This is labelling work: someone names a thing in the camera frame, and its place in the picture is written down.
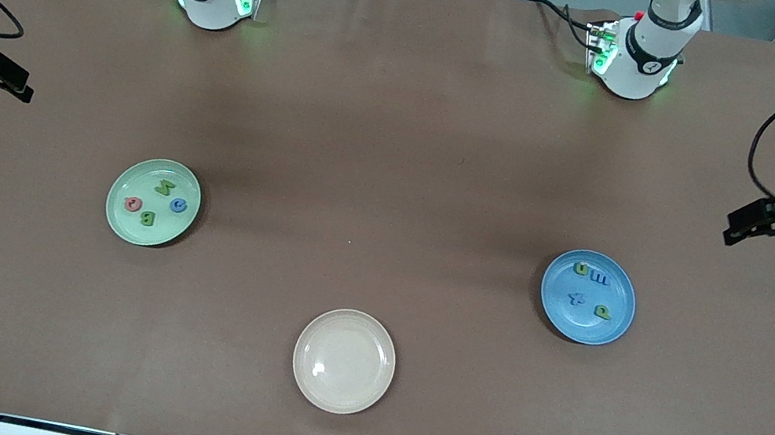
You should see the green plate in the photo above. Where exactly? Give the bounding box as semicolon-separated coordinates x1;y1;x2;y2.
99;150;208;254

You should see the blue plate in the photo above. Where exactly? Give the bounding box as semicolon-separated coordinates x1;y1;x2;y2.
532;243;645;353

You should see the beige plate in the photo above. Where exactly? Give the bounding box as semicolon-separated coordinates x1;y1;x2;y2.
284;301;404;423

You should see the brown table cloth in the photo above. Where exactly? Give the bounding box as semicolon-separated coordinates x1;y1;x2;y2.
0;0;775;435

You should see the black left arm base cable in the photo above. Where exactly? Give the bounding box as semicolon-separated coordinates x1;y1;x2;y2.
521;0;609;53

